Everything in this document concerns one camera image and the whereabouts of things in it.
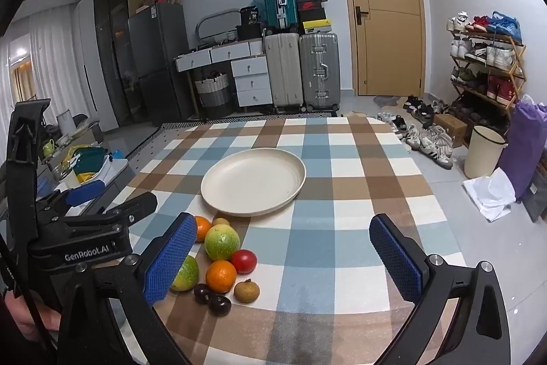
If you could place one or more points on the woven laundry basket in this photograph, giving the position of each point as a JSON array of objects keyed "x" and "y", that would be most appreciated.
[{"x": 212, "y": 91}]

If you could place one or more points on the yellow black shoe box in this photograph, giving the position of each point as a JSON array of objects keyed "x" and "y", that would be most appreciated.
[{"x": 315, "y": 26}]

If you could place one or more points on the green yellow citrus fruit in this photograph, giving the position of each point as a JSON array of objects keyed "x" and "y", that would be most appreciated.
[
  {"x": 188, "y": 275},
  {"x": 222, "y": 242}
]

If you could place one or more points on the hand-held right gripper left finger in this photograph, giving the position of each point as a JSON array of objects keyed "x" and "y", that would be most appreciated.
[{"x": 166, "y": 258}]

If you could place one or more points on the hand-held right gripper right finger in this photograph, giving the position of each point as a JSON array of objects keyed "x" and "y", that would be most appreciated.
[{"x": 397, "y": 258}]

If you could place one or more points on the white curtain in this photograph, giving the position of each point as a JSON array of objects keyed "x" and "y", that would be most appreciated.
[{"x": 47, "y": 65}]

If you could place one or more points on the red black shoe box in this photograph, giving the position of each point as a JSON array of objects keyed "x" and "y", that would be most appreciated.
[{"x": 311, "y": 6}]

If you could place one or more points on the white drawer cabinet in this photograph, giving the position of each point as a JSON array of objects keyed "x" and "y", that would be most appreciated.
[{"x": 252, "y": 82}]

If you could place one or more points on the cardboard box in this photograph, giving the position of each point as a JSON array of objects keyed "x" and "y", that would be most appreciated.
[{"x": 453, "y": 130}]

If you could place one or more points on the black case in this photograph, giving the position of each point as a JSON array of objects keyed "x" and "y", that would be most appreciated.
[{"x": 248, "y": 33}]

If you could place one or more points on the grey door rug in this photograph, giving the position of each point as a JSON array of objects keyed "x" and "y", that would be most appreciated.
[{"x": 386, "y": 100}]

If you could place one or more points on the wooden shoe rack with shoes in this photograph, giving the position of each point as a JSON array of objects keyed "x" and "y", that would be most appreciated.
[{"x": 495, "y": 55}]

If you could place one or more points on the beige suitcase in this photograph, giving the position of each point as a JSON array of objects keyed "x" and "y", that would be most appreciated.
[{"x": 282, "y": 70}]

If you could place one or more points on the small brown longan fruit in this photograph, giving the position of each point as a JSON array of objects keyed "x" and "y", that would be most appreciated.
[{"x": 221, "y": 221}]

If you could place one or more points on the dark glass cabinet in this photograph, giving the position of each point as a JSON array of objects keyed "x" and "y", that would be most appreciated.
[{"x": 112, "y": 48}]

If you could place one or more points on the dark purple plum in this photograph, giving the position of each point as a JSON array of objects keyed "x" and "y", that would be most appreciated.
[
  {"x": 201, "y": 292},
  {"x": 219, "y": 304}
]

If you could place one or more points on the cream round plate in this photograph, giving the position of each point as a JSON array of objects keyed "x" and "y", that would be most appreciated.
[{"x": 252, "y": 181}]

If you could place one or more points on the silver suitcase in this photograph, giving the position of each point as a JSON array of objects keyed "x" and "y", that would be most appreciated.
[{"x": 318, "y": 65}]

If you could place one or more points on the grey refrigerator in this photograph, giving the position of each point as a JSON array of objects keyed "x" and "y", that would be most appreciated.
[{"x": 158, "y": 61}]

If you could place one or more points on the grey framed mirror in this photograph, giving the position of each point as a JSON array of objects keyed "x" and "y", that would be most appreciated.
[{"x": 203, "y": 25}]

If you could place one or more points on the teal suitcase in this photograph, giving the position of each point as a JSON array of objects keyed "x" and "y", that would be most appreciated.
[{"x": 273, "y": 1}]

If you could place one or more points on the white lidded canister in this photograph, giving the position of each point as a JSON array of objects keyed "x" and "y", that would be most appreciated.
[{"x": 66, "y": 122}]

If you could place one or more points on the person's left hand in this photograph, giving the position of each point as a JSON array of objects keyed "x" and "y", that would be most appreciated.
[{"x": 25, "y": 320}]

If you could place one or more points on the scattered pile of shoes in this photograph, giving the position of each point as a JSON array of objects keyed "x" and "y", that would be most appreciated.
[{"x": 431, "y": 142}]

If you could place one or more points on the white waste bin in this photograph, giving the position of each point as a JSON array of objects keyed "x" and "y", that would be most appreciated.
[{"x": 483, "y": 155}]

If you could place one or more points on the white vanity desk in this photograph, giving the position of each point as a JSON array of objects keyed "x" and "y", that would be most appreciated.
[{"x": 222, "y": 54}]

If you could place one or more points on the white dish tray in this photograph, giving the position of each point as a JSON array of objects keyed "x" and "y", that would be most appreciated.
[{"x": 113, "y": 170}]

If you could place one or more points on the purple bag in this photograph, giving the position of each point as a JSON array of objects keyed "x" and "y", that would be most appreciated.
[{"x": 523, "y": 147}]

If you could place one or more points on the white plastic bag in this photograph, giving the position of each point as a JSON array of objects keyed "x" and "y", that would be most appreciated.
[{"x": 491, "y": 194}]

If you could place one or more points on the wooden door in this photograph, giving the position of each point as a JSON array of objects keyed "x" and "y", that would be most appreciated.
[{"x": 384, "y": 48}]

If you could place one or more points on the red tomato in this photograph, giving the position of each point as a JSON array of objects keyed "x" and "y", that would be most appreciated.
[{"x": 244, "y": 261}]

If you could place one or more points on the black printed bag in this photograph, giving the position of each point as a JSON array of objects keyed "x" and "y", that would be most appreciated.
[{"x": 248, "y": 16}]

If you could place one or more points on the orange mandarin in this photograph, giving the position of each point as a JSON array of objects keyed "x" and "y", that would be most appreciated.
[
  {"x": 203, "y": 228},
  {"x": 221, "y": 276}
]

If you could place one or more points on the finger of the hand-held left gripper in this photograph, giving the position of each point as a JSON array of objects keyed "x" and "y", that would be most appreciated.
[
  {"x": 87, "y": 192},
  {"x": 136, "y": 204}
]

